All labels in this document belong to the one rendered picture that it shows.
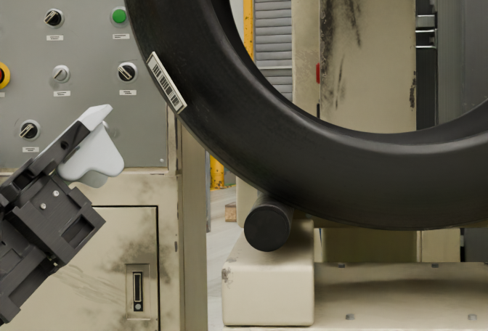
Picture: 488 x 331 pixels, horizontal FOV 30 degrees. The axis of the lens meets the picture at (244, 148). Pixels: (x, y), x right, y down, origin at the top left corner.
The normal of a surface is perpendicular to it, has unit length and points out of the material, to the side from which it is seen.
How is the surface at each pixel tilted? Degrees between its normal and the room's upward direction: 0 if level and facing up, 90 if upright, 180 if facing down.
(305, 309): 90
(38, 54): 90
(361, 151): 100
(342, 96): 90
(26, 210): 70
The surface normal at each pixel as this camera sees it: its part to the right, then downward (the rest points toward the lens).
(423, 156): -0.07, 0.24
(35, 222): 0.52, -0.30
